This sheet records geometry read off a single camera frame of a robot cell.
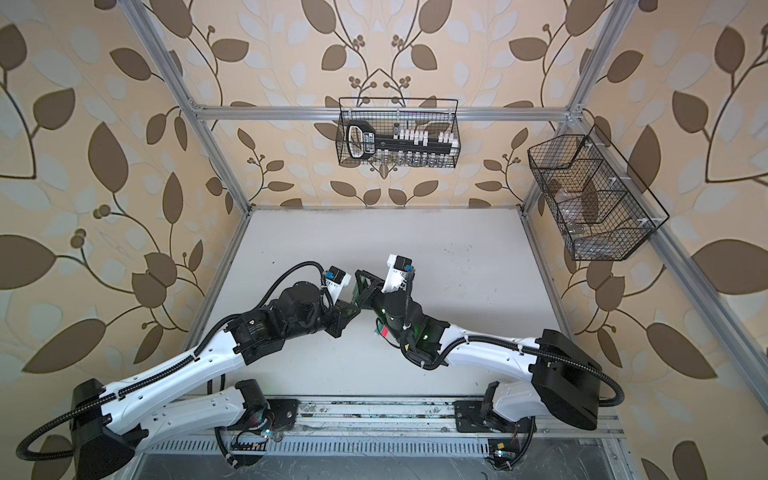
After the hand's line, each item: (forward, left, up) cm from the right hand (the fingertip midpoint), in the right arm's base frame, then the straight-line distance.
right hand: (353, 277), depth 73 cm
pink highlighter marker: (-4, -7, -24) cm, 25 cm away
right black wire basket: (+11, -62, +9) cm, 64 cm away
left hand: (-5, 0, -4) cm, 6 cm away
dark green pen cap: (-4, -1, -1) cm, 4 cm away
